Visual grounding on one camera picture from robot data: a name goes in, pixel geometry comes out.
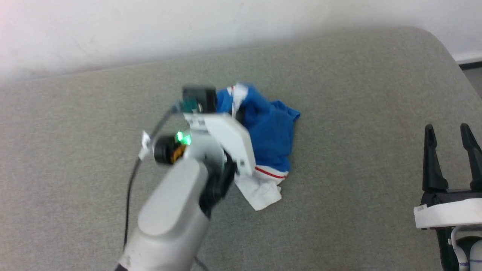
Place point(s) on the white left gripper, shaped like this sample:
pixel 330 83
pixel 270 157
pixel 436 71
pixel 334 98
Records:
pixel 229 137

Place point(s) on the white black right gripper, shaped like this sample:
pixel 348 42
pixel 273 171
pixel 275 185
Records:
pixel 452 212

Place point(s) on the blue shirt white red trim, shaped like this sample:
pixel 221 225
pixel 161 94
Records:
pixel 271 131

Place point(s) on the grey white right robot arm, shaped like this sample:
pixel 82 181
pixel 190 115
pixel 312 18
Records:
pixel 465 250

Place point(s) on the grey fabric sofa cushion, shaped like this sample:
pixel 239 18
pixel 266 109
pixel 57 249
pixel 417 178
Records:
pixel 339 113

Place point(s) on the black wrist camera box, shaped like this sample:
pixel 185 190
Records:
pixel 199 97

